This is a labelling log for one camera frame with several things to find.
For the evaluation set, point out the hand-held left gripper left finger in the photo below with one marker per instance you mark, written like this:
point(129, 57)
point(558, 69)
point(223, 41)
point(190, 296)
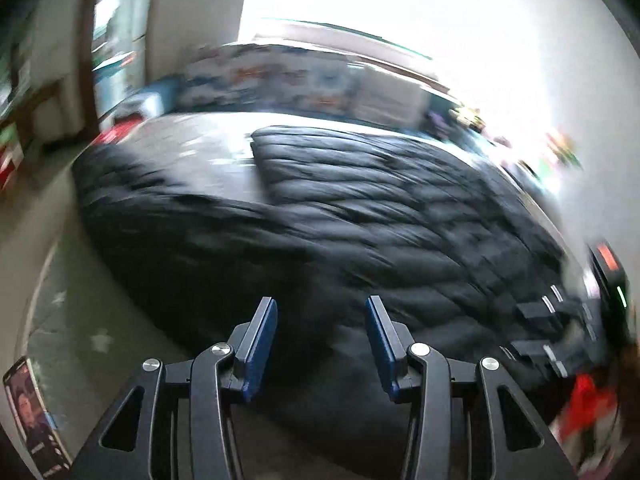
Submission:
point(257, 347)

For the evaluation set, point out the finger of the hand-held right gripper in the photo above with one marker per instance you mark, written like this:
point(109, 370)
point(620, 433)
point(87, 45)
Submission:
point(540, 310)
point(537, 350)

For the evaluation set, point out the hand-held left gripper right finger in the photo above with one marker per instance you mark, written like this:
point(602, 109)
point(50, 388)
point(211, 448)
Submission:
point(382, 352)

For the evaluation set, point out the black puffer jacket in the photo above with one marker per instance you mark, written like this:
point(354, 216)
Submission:
point(350, 235)

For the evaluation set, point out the person's right forearm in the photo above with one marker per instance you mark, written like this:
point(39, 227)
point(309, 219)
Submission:
point(590, 405)

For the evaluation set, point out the colourful pinwheel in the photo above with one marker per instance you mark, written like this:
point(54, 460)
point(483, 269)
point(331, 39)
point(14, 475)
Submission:
point(562, 147)

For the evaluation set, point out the grey star quilted mattress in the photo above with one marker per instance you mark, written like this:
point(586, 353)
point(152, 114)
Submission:
point(200, 145)

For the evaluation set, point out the purple plush toy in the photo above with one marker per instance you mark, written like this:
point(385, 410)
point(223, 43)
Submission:
point(437, 120)

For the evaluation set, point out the smartphone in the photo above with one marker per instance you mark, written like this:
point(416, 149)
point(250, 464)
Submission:
point(35, 420)

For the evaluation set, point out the grey pillow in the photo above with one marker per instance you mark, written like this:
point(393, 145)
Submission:
point(392, 97)

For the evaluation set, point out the red plastic basket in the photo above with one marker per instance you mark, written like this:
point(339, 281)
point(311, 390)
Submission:
point(120, 130)

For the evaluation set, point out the window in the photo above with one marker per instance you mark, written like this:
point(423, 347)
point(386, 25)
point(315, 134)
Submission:
point(360, 15)

